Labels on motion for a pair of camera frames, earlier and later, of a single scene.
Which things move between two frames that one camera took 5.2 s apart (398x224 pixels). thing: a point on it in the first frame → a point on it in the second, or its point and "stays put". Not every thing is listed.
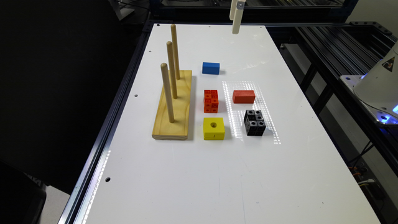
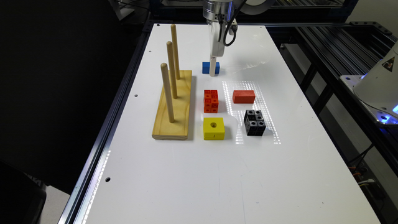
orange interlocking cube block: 211,101 stays put
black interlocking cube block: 254,123 stays put
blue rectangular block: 209,68 stays put
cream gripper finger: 237,18 → 217,48
